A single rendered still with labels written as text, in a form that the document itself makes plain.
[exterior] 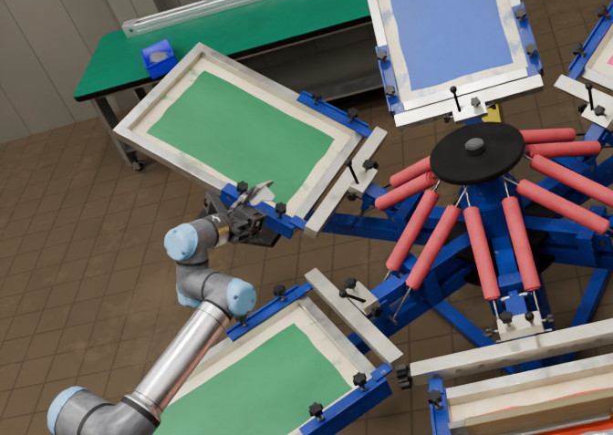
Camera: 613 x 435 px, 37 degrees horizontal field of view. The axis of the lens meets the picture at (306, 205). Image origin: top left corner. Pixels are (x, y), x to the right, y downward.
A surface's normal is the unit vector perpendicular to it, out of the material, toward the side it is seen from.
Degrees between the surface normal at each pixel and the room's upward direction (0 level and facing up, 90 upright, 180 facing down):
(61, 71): 90
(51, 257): 0
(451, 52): 32
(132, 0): 90
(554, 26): 0
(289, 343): 0
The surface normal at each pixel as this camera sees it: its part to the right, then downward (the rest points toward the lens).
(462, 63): -0.29, -0.30
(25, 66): -0.06, 0.63
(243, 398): -0.33, -0.74
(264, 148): 0.15, -0.59
